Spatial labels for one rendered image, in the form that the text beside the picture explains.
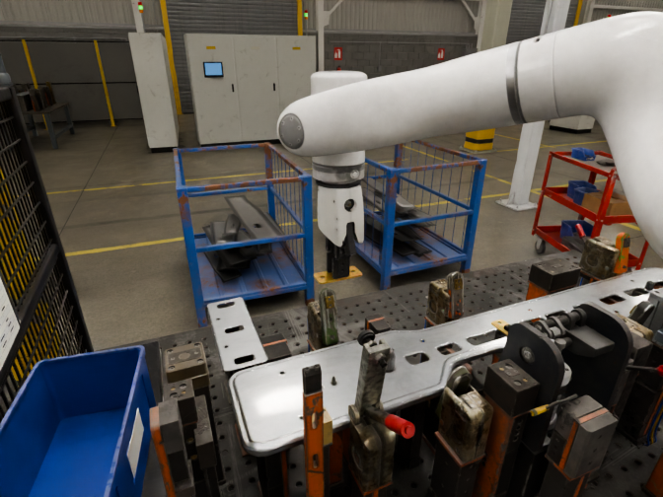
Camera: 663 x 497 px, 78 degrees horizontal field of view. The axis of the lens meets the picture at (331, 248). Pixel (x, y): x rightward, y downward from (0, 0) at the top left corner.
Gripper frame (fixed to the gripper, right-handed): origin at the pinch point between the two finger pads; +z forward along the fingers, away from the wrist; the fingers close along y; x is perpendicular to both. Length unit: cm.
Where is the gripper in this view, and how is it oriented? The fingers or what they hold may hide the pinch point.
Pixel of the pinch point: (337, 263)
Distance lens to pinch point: 73.4
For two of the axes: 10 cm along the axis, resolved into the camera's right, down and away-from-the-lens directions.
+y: -3.9, -3.8, 8.4
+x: -9.2, 1.6, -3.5
